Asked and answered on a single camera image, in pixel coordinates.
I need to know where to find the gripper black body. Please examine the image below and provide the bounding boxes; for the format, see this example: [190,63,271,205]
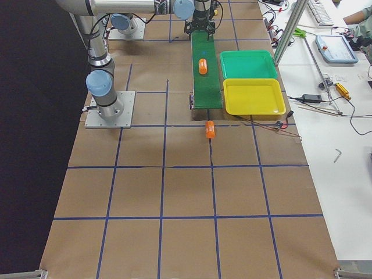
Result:
[184,10,216,34]

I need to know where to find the orange cylinder with white digits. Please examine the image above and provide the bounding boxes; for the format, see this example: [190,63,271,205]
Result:
[198,58,208,75]

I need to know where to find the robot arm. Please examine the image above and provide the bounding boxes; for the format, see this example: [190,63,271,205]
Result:
[108,1,220,40]
[56,1,195,119]

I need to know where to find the green plastic tray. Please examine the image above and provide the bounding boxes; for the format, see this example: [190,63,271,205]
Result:
[220,50,277,79]

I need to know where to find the green conveyor belt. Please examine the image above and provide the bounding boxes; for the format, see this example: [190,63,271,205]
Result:
[189,31,223,109]

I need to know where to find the yellow plastic tray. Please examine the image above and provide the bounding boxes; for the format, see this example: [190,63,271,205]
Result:
[223,78,287,116]

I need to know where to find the black power adapter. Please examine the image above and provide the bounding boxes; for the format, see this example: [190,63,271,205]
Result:
[302,94,323,103]

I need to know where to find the teach pendant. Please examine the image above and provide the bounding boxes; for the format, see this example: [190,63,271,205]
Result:
[315,35,359,64]

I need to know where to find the gold resistor block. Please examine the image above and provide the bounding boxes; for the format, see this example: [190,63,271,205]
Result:
[335,83,351,101]

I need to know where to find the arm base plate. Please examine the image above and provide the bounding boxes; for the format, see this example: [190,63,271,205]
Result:
[84,91,135,128]
[108,16,146,41]

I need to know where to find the aluminium frame post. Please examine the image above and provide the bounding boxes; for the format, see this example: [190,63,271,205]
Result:
[273,0,307,66]

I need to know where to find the small circuit board with wires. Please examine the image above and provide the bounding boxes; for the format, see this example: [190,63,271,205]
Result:
[274,121,287,131]

